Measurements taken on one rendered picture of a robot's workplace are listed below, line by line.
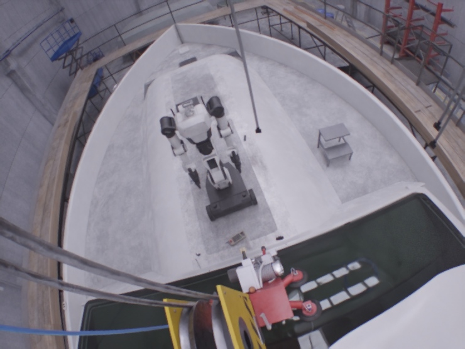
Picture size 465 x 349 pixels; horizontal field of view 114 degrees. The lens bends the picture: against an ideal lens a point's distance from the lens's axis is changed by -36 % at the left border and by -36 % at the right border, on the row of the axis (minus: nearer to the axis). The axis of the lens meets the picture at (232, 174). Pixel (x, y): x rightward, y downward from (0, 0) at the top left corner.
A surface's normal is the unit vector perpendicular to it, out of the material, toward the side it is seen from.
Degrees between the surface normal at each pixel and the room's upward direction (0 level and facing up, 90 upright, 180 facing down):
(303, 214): 12
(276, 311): 20
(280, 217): 0
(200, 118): 45
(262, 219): 0
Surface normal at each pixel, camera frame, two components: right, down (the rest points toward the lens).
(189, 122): 0.06, 0.18
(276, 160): -0.01, -0.58
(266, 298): -0.11, -0.23
